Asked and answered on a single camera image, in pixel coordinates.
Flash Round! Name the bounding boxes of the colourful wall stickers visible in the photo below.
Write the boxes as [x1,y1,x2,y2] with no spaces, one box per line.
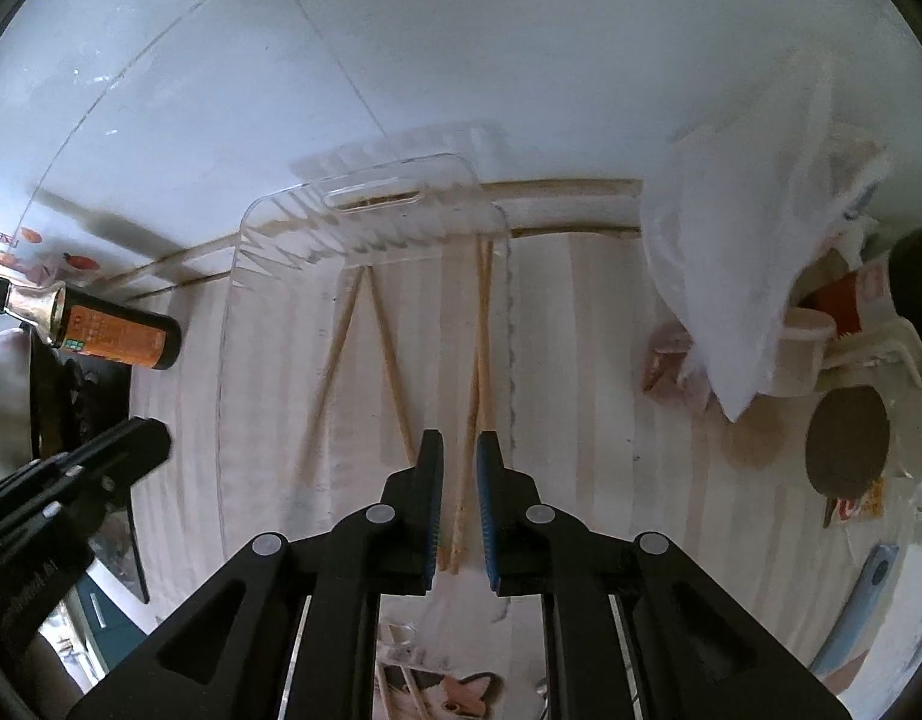
[0,223,103,280]

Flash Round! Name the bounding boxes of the white plastic bag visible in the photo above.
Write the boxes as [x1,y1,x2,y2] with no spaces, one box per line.
[641,45,893,425]

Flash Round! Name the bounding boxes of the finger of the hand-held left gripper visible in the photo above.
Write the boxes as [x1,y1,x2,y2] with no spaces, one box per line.
[33,417,171,492]

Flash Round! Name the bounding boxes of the oil jug white lid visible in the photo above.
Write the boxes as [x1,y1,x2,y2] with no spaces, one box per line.
[776,306,922,400]

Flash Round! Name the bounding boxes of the person's left forearm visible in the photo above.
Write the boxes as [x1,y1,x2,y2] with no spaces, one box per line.
[26,619,94,720]

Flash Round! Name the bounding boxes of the cola bottle red cap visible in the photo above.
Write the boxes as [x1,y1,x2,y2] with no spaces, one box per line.
[798,225,922,338]

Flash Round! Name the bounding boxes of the teal kitchen cabinet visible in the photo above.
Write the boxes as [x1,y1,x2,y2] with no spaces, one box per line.
[63,568,162,685]

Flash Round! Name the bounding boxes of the clear plastic utensil tray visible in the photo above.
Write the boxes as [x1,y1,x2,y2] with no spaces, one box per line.
[215,154,522,661]

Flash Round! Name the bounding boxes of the clear jar brown lid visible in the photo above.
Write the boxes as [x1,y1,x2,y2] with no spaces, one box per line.
[722,386,894,493]

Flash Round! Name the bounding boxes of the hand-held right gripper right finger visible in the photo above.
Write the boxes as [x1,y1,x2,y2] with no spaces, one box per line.
[476,429,856,720]

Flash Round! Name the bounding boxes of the black gas stove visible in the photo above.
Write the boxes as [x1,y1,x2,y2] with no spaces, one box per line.
[26,349,151,605]

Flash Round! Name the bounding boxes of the steel wok with lid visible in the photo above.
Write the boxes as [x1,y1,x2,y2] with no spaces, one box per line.
[0,328,64,488]

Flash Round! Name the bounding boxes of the dark sauce bottle orange label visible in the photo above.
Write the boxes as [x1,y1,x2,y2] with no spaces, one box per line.
[0,276,183,373]

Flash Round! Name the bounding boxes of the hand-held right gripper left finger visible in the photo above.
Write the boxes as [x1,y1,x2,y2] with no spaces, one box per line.
[63,429,445,720]

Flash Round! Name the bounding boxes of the small red white packet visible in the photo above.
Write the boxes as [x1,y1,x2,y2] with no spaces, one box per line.
[821,478,887,530]

